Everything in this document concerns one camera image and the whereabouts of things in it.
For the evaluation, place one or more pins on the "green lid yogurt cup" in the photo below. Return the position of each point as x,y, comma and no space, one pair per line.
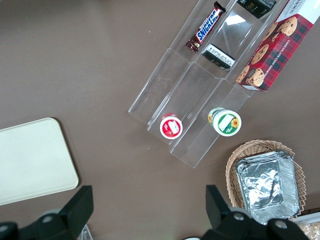
227,123

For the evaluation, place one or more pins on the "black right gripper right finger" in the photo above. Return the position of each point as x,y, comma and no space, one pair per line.
225,225

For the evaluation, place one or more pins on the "red lid yogurt cup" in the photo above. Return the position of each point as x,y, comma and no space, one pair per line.
171,126

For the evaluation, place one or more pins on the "clear acrylic bottle rack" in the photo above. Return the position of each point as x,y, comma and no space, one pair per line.
87,233

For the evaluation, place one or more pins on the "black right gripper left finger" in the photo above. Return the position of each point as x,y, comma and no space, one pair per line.
72,215

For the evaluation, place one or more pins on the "red tartan cookie box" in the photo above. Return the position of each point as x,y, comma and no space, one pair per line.
275,55

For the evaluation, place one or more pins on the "clear acrylic stepped display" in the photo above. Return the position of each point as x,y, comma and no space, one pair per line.
175,72

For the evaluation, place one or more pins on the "beige rectangular serving tray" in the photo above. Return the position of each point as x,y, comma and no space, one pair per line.
32,160

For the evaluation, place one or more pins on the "small black chocolate box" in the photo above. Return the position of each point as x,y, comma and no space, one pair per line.
257,7
217,57

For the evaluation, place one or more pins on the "stacked aluminium foil trays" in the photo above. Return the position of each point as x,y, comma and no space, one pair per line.
265,187

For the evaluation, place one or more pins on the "clear bag of crackers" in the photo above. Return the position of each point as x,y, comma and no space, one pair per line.
312,231

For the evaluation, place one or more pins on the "white plastic snack bin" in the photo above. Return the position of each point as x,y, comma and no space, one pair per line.
297,218

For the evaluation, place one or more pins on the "Snickers chocolate bar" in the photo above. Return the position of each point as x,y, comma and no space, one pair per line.
206,27

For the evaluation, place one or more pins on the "light wicker basket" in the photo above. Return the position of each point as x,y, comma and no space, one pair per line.
233,160

